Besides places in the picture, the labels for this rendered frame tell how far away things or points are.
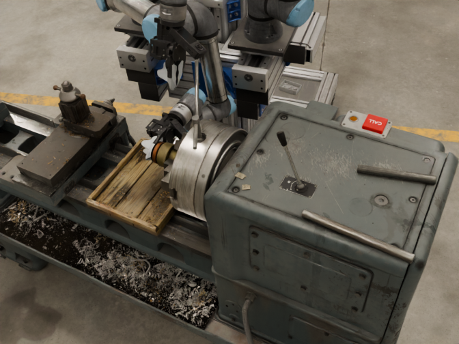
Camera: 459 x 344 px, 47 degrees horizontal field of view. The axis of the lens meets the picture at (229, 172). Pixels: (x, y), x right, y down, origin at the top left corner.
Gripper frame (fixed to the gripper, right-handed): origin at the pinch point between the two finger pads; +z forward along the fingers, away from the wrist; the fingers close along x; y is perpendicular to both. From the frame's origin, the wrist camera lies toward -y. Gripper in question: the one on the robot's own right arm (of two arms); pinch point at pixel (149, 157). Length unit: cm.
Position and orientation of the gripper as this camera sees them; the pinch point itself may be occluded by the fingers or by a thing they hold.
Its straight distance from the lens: 176.4
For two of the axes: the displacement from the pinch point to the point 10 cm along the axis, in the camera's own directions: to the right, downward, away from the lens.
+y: -8.8, -3.1, 3.6
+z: -4.7, 6.7, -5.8
